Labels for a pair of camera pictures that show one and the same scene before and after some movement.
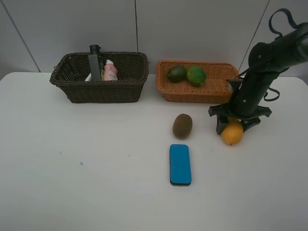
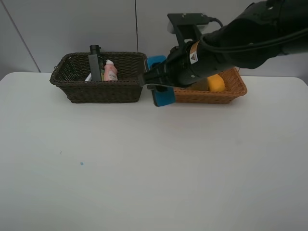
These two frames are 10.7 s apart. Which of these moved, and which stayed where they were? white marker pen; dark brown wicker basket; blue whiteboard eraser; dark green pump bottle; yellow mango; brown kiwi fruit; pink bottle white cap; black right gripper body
Moved: yellow mango; black right gripper body; brown kiwi fruit; blue whiteboard eraser
Stayed: white marker pen; pink bottle white cap; dark brown wicker basket; dark green pump bottle
